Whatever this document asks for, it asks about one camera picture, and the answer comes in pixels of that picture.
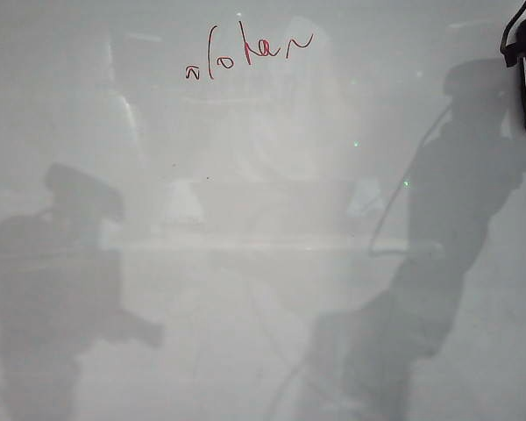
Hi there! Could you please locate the red marker writing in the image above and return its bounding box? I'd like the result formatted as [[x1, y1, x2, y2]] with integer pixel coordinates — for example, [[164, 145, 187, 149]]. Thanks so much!
[[183, 25, 313, 82]]

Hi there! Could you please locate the thin black cable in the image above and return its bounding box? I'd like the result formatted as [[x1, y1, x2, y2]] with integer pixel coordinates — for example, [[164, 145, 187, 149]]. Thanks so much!
[[499, 0, 526, 68]]

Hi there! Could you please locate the white glossy whiteboard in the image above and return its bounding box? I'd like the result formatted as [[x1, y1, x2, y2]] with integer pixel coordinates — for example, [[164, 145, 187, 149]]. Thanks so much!
[[0, 0, 526, 421]]

